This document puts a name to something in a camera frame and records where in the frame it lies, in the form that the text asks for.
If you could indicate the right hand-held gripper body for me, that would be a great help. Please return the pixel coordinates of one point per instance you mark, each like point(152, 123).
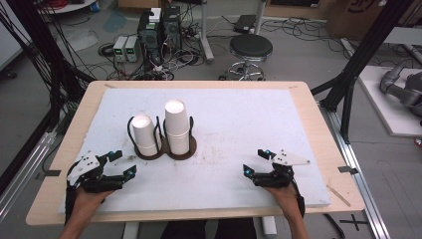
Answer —
point(277, 179)

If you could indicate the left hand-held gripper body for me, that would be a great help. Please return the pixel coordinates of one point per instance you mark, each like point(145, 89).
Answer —
point(88, 182)

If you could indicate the tall white paper cup stack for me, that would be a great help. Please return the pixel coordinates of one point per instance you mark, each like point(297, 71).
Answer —
point(175, 126)

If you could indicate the person's left hand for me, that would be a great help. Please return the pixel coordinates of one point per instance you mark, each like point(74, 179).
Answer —
point(86, 200)

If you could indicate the person's right hand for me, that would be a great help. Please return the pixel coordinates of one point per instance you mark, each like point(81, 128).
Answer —
point(287, 199)

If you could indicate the black tape piece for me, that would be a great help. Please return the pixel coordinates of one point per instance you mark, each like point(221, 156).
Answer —
point(348, 170)
point(52, 173)

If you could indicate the short white paper cup stack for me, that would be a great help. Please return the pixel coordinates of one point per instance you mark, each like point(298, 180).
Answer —
point(144, 139)

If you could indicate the white table leg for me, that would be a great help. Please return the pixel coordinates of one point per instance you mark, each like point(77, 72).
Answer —
point(269, 225)
point(131, 230)

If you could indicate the white foam mat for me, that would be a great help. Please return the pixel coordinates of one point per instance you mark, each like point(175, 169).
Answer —
point(232, 116)

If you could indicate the wooden table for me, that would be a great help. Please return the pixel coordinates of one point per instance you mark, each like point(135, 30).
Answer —
point(315, 132)

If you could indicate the thin wooden stick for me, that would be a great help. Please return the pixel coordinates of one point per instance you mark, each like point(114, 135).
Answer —
point(338, 195)

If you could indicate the person's dark trousers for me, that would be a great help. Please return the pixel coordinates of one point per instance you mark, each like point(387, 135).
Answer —
point(205, 229)

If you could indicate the grey power supply unit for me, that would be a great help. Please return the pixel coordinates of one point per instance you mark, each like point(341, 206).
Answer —
point(119, 48)
point(132, 48)

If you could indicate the black round stool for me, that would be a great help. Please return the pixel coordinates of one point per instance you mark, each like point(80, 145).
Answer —
point(250, 46)

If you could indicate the black computer tower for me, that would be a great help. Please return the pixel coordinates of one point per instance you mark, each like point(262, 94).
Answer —
point(171, 30)
point(149, 40)

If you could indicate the white floor board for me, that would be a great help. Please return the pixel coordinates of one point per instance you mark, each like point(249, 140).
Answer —
point(384, 109)

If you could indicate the flat black device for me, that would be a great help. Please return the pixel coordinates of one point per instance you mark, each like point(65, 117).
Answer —
point(245, 24)

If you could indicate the grey metal desk leg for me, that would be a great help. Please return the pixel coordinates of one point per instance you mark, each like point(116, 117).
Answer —
point(206, 36)

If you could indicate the small white box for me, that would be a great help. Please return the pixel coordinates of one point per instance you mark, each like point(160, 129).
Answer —
point(155, 15)

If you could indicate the cardboard box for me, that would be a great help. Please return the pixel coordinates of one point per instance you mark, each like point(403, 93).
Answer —
point(355, 16)

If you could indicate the aluminium rail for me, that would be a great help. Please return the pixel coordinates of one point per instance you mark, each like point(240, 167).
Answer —
point(23, 176)
point(361, 186)

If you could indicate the black metal frame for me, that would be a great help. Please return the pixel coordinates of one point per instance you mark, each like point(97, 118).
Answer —
point(40, 43)
point(365, 49)

